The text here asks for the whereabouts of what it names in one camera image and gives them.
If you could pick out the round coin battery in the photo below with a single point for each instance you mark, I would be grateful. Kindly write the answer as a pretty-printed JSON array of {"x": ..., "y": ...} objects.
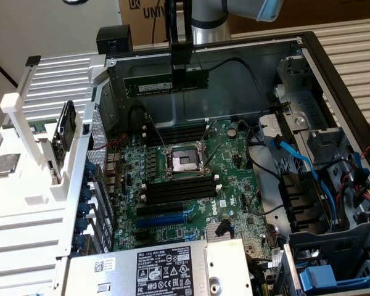
[{"x": 232, "y": 133}]

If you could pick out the black RAM slot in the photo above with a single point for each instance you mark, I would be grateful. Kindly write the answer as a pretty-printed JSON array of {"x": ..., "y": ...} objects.
[
  {"x": 179, "y": 131},
  {"x": 180, "y": 198},
  {"x": 180, "y": 187},
  {"x": 179, "y": 140},
  {"x": 179, "y": 127},
  {"x": 180, "y": 182},
  {"x": 179, "y": 135},
  {"x": 180, "y": 193}
]

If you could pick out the long black expansion slot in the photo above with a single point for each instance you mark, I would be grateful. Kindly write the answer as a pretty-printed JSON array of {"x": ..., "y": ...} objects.
[{"x": 160, "y": 209}]

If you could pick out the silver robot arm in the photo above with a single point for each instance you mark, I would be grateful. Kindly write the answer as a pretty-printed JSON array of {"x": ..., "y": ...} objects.
[{"x": 208, "y": 12}]

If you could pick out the open PC case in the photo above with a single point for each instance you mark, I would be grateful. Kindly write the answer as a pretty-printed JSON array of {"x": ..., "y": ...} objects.
[{"x": 234, "y": 92}]

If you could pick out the silver chipset heat sink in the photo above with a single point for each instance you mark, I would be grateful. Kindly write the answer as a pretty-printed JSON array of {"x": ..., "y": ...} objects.
[{"x": 217, "y": 230}]

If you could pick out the plain brown cardboard box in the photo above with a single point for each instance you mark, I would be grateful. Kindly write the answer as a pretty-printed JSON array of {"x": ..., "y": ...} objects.
[{"x": 320, "y": 12}]

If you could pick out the green graphics card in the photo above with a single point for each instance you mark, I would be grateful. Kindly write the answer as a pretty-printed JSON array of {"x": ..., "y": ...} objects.
[{"x": 24, "y": 125}]

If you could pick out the white parts rack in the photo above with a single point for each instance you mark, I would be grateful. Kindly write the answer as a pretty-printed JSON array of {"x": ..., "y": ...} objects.
[{"x": 27, "y": 191}]

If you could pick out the thin metal locking lever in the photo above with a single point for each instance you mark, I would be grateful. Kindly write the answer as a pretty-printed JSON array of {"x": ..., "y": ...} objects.
[
  {"x": 210, "y": 142},
  {"x": 157, "y": 132}
]

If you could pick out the CPU socket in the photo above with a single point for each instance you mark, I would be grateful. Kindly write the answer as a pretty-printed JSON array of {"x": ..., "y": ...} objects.
[{"x": 186, "y": 160}]

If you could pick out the blue expansion slot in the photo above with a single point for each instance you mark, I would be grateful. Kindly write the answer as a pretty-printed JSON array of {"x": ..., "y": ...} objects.
[{"x": 160, "y": 221}]

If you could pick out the green RAM stick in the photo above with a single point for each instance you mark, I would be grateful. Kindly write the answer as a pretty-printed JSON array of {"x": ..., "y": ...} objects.
[{"x": 148, "y": 84}]

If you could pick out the green motherboard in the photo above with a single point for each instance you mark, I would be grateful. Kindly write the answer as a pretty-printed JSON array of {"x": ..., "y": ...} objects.
[{"x": 231, "y": 191}]

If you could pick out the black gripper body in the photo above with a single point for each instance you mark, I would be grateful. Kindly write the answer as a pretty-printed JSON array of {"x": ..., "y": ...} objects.
[{"x": 180, "y": 52}]

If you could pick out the printed cardboard box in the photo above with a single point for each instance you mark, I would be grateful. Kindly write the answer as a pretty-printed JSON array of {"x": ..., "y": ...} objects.
[{"x": 138, "y": 24}]

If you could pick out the large black clamp block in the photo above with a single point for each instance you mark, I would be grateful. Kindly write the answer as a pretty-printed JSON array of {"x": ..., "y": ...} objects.
[{"x": 114, "y": 38}]

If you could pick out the blue disk bay tray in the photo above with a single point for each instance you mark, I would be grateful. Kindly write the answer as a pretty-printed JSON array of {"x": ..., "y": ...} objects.
[{"x": 320, "y": 277}]

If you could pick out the grey power supply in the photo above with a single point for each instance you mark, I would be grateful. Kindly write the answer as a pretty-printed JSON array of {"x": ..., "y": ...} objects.
[{"x": 160, "y": 271}]

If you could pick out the silver CPU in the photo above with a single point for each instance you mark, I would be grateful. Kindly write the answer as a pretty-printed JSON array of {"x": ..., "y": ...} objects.
[{"x": 5, "y": 164}]

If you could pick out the short black expansion slot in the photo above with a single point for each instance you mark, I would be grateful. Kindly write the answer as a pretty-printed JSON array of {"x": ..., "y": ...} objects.
[{"x": 142, "y": 235}]

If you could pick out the small black clamp block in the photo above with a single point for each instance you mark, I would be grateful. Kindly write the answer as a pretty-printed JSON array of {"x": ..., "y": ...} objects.
[{"x": 33, "y": 60}]

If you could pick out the grey disk bay cage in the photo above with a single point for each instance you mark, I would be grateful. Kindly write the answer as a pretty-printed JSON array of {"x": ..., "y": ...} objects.
[{"x": 336, "y": 246}]

